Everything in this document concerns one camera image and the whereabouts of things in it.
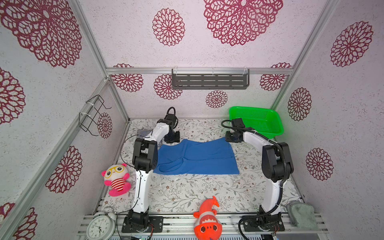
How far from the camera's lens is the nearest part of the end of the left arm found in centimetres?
80

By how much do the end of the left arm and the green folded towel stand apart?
0.73 metres

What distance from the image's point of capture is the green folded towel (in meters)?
0.74
